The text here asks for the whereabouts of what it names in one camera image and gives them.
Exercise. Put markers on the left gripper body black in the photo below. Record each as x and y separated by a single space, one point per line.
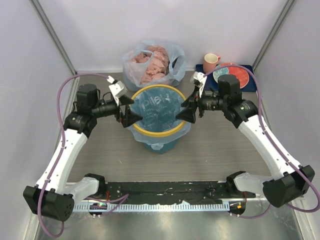
119 112

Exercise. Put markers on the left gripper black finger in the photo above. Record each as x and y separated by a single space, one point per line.
130 118
125 101

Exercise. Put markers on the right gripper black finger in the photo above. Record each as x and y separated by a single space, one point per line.
188 114
189 102

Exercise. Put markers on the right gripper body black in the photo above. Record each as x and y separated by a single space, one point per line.
199 103

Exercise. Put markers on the light blue plastic bag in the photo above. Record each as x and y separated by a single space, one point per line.
158 105

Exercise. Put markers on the teal trash bin yellow rim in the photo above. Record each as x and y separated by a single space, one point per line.
161 148

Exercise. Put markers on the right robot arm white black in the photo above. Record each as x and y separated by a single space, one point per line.
288 179

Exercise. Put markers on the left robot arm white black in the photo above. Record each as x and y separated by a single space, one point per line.
50 196

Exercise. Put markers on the plastic bag with pink trash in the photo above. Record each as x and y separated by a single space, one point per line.
152 62

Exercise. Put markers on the pink ceramic mug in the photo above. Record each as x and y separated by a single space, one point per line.
210 61

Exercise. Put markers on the red blue floral plate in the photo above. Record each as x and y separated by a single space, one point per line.
241 74

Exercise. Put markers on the dark blue tray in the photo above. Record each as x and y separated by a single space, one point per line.
212 84

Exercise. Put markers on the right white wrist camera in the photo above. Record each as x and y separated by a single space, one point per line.
199 80

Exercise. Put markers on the aluminium frame rail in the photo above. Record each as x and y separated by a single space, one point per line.
250 198

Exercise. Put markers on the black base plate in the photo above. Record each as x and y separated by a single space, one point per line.
162 192

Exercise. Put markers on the white slotted cable duct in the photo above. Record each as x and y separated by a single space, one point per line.
88 206

